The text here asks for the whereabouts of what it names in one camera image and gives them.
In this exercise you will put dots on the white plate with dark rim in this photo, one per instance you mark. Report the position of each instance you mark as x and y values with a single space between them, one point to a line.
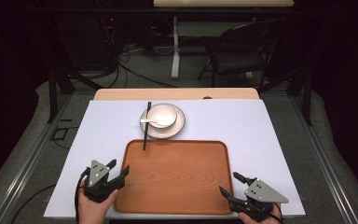
171 132

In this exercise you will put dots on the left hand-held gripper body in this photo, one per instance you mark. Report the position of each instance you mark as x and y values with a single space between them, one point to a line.
98 174

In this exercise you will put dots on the white ceramic spoon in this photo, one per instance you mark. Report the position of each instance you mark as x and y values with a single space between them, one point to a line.
150 121

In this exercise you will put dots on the black metal stand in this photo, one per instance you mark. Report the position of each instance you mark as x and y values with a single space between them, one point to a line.
53 93
306 93

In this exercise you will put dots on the black chopstick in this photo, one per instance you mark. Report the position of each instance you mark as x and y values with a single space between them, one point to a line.
149 109
144 137

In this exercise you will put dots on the person's right hand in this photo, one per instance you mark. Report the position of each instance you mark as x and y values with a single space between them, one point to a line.
261 222

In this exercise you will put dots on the white desk leg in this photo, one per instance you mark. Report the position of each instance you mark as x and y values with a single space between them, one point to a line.
176 59

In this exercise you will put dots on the light wooden table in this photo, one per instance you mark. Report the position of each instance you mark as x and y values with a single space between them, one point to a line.
174 94

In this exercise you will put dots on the white bowl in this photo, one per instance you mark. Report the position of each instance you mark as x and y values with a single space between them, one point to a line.
164 112

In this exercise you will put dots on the black folding chair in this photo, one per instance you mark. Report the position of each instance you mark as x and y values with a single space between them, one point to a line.
245 62

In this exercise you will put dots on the aluminium floor rail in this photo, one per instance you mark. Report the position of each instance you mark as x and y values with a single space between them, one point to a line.
31 168
323 161

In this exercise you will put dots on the person's left hand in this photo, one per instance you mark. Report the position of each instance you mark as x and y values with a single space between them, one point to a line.
93 213

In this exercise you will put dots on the brown wooden tray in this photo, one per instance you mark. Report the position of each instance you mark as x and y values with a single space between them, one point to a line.
175 177

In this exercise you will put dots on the white table mat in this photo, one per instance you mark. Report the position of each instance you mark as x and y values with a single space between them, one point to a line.
245 140

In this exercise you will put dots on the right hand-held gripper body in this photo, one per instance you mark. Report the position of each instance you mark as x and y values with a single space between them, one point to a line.
261 193

